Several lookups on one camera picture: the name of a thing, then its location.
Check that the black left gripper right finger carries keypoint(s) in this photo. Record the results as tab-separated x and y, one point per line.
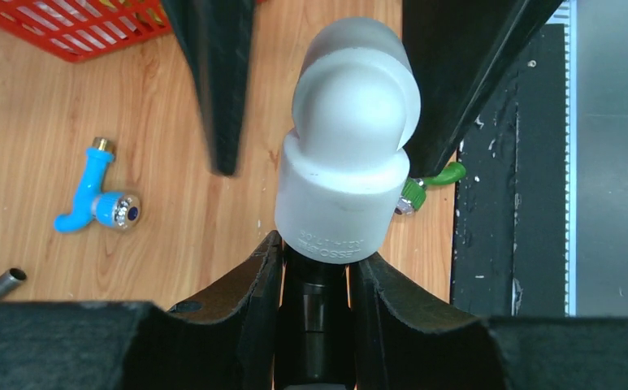
406	338

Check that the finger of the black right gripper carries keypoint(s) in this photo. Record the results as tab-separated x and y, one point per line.
459	50
216	75

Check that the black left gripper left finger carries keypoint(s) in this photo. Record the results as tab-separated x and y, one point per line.
220	338

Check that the black metal faucet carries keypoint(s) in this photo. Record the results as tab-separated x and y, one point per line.
314	333

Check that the white pvc elbow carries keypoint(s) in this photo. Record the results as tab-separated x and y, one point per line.
343	165

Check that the green plastic faucet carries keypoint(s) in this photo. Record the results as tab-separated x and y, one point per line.
414	192

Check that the red plastic shopping basket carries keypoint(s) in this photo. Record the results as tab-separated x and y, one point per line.
79	30

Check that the blue plastic faucet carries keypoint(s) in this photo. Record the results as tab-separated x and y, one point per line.
117	210

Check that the dark grey metal faucet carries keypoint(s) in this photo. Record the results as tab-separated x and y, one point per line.
10	280

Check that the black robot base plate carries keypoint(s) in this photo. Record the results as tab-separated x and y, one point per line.
511	245

